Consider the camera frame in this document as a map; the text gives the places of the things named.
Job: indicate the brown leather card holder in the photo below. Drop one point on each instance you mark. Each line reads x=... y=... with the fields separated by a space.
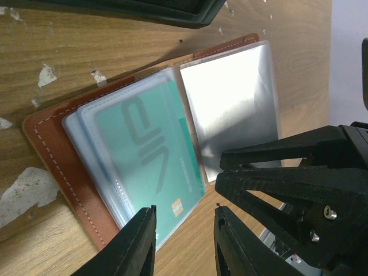
x=229 y=100

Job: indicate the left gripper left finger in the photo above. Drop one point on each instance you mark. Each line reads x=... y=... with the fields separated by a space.
x=131 y=251

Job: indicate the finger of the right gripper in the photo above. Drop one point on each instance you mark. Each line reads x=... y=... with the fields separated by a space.
x=319 y=213
x=322 y=145

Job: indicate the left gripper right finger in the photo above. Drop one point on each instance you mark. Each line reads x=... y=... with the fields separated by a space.
x=239 y=252

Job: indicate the green credit card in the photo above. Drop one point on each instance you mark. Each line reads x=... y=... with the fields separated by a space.
x=142 y=141

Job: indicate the black bin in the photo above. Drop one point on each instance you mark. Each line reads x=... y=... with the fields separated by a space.
x=184 y=14

